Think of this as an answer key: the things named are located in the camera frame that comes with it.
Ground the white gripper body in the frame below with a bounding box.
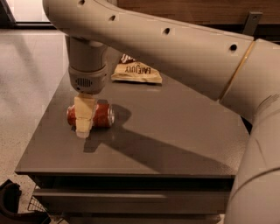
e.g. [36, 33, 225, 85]
[68, 66, 107, 95]

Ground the black curved base object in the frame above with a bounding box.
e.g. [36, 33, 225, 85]
[0, 179, 51, 224]

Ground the brown sea salt chip bag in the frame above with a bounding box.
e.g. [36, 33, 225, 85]
[111, 54, 163, 84]

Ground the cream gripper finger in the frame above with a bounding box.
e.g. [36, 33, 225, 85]
[91, 101, 97, 126]
[74, 94, 95, 138]

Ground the red coca-cola can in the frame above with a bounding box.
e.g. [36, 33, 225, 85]
[66, 100, 115, 128]

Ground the right metal bracket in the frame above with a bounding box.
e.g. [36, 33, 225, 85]
[242, 11, 263, 36]

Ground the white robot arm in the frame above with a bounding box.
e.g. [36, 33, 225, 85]
[42, 0, 280, 224]

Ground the wire mesh basket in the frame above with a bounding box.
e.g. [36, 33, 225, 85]
[27, 196, 46, 212]

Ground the grey table drawer front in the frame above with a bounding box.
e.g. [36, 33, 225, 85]
[33, 189, 229, 214]

